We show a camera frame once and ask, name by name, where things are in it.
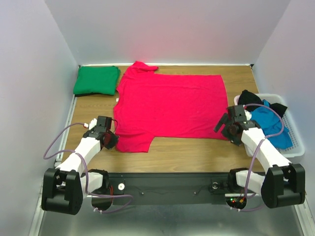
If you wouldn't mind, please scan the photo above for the pink red t shirt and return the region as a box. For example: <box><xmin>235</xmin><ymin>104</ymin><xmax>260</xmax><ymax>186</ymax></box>
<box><xmin>114</xmin><ymin>61</ymin><xmax>228</xmax><ymax>152</ymax></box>

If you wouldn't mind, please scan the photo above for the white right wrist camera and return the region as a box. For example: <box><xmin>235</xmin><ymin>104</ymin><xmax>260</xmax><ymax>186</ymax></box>
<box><xmin>243</xmin><ymin>105</ymin><xmax>252</xmax><ymax>120</ymax></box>

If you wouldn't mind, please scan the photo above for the aluminium frame rail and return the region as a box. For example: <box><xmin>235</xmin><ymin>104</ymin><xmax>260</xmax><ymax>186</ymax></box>
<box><xmin>294</xmin><ymin>198</ymin><xmax>315</xmax><ymax>236</ymax></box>
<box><xmin>29</xmin><ymin>96</ymin><xmax>77</xmax><ymax>236</ymax></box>

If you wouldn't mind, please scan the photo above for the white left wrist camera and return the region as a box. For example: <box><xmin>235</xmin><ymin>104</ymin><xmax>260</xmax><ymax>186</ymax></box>
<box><xmin>83</xmin><ymin>118</ymin><xmax>97</xmax><ymax>130</ymax></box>

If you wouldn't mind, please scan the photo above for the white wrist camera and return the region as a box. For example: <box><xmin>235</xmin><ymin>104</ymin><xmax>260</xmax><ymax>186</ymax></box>
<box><xmin>243</xmin><ymin>105</ymin><xmax>252</xmax><ymax>120</ymax></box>
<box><xmin>83</xmin><ymin>118</ymin><xmax>97</xmax><ymax>130</ymax></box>

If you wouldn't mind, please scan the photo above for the black t shirt in basket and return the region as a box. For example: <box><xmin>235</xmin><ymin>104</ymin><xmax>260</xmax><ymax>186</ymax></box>
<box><xmin>237</xmin><ymin>90</ymin><xmax>287</xmax><ymax>118</ymax></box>

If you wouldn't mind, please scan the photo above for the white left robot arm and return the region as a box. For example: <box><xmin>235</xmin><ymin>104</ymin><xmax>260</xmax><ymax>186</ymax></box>
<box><xmin>41</xmin><ymin>116</ymin><xmax>119</xmax><ymax>215</ymax></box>

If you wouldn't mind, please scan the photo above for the folded green t shirt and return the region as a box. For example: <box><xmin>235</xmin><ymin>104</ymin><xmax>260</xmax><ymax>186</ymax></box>
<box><xmin>73</xmin><ymin>66</ymin><xmax>121</xmax><ymax>96</ymax></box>

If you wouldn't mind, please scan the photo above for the blue t shirt in basket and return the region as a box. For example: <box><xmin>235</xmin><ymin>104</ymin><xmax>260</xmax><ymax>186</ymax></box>
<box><xmin>248</xmin><ymin>99</ymin><xmax>293</xmax><ymax>149</ymax></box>

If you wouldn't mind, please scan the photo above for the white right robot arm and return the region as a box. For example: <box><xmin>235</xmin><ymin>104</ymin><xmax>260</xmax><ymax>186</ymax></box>
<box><xmin>214</xmin><ymin>105</ymin><xmax>306</xmax><ymax>208</ymax></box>

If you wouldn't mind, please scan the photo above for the aluminium frame rail right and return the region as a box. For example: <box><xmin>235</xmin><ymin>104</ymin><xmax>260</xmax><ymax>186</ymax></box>
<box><xmin>294</xmin><ymin>198</ymin><xmax>315</xmax><ymax>236</ymax></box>

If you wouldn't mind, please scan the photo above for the aluminium frame rail left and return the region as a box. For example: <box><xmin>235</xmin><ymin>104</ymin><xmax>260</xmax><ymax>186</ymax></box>
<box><xmin>29</xmin><ymin>96</ymin><xmax>77</xmax><ymax>236</ymax></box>

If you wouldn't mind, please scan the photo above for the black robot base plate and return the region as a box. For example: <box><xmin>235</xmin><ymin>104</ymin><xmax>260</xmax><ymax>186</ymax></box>
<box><xmin>81</xmin><ymin>172</ymin><xmax>256</xmax><ymax>207</ymax></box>

